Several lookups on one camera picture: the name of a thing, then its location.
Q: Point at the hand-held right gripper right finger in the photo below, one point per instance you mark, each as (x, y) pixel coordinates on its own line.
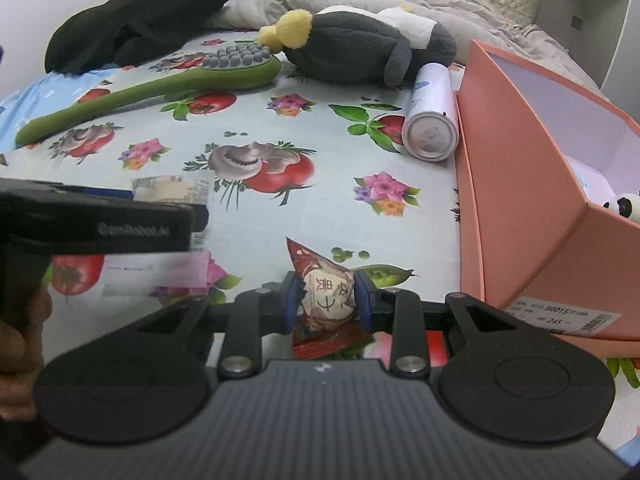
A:
(362, 302)

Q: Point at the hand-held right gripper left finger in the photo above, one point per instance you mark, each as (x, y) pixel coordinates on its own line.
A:
(291, 305)

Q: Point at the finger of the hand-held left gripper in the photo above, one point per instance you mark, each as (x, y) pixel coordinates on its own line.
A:
(107, 192)
(200, 219)

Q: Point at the red snack packet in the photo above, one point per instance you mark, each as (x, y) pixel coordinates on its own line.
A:
(325, 300)

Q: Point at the clear labelled plastic packet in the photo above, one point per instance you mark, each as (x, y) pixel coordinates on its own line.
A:
(150, 272)

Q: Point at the pink cardboard box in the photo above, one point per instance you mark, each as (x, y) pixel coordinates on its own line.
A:
(525, 210)

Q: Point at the panda plush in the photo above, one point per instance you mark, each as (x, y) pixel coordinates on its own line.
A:
(627, 207)

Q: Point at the person's left hand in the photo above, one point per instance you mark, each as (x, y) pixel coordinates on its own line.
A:
(20, 350)

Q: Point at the green cucumber roll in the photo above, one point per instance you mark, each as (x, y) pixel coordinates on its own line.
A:
(150, 92)

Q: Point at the fruit-printed bed sheet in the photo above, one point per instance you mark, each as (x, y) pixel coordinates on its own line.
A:
(325, 200)

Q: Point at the blue patterned bed sheet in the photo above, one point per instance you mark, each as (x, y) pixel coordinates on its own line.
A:
(35, 95)

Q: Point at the black clothing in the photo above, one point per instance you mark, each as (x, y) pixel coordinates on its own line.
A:
(140, 20)

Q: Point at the white spray can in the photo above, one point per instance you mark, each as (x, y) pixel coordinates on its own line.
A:
(432, 110)

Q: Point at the grey penguin plush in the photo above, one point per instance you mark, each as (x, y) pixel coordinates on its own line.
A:
(350, 50)

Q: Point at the grey duvet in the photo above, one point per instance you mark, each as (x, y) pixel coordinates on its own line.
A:
(500, 32)

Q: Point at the grey wardrobe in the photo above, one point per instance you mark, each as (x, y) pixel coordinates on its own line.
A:
(590, 10)

